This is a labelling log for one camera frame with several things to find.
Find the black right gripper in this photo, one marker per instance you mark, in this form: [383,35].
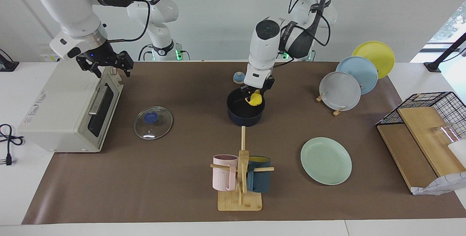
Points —
[100,56]

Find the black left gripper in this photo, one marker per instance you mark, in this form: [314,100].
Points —
[270,85]

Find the glass lid with blue knob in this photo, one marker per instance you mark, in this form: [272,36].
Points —
[160,130]

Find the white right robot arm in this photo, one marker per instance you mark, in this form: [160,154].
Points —
[65,6]

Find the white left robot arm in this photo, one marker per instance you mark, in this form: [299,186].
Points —
[265,43]

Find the grey plate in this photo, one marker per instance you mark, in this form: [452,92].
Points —
[339,91]

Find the wooden plate rack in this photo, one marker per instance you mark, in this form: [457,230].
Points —
[338,111]

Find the light green plate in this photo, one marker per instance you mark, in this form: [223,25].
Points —
[326,161]

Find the light blue plate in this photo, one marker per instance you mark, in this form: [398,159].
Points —
[360,74]

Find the yellow plate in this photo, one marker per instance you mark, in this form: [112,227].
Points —
[375,52]

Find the dark blue saucepan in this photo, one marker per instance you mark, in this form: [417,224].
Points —
[244,117]

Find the beige toaster oven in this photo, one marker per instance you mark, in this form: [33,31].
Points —
[62,119]

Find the dark teal mug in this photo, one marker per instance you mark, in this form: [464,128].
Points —
[259,181]

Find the pink ribbed mug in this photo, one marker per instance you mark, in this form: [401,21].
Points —
[224,176]

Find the wooden mug tree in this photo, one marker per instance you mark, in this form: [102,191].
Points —
[240,203]

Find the brown table mat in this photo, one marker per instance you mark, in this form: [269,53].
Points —
[164,177]

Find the low wooden shelf board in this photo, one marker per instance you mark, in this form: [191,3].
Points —
[407,156]

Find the raised wooden shelf board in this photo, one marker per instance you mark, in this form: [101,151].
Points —
[426,134]

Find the black clamp stand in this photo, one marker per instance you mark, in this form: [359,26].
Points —
[433,66]

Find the clear glass cup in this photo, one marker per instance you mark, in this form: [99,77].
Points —
[446,130]

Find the white crumpled plastic bag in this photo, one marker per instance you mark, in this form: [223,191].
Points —
[444,185]

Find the white cup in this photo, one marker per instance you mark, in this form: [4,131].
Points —
[459,152]

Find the window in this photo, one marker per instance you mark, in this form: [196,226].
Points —
[455,24]

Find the white wall socket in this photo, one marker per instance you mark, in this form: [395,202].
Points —
[47,58]

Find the black desk mount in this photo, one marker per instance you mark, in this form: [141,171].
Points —
[7,66]

